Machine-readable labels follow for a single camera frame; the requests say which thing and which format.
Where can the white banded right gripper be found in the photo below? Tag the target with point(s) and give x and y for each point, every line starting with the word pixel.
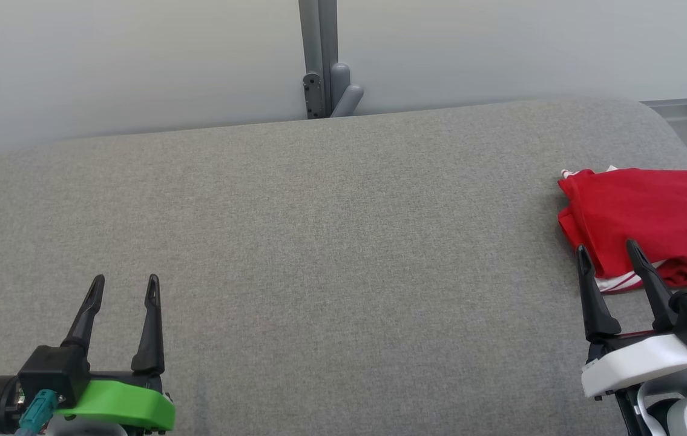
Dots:
pixel 640 360

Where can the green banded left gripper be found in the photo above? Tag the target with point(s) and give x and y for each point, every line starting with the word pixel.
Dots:
pixel 125 406

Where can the red Bulls shorts white trim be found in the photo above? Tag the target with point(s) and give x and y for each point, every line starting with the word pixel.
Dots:
pixel 618 283

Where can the red jersey with black print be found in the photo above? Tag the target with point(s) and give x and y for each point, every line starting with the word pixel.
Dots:
pixel 652 206

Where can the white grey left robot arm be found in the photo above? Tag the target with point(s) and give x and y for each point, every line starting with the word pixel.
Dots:
pixel 89 431

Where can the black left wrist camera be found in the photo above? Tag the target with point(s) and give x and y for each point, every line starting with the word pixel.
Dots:
pixel 52 369

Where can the grey metal frame post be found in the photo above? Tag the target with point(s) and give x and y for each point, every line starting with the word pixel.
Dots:
pixel 318 36

